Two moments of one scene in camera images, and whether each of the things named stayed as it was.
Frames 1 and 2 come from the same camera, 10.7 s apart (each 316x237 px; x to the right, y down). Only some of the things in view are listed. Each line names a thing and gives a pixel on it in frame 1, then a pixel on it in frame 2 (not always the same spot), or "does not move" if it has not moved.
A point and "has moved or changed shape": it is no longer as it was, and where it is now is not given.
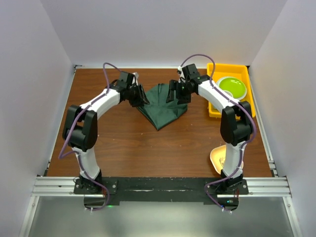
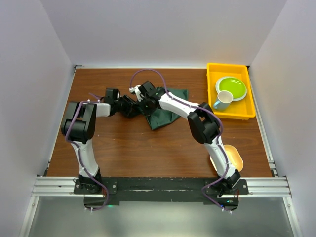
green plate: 235,85 does not move
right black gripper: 175,85 -> 147,112
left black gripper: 141,98 -> 130,104
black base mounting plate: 115,189 does not move
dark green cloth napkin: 158,112 has moved or changed shape
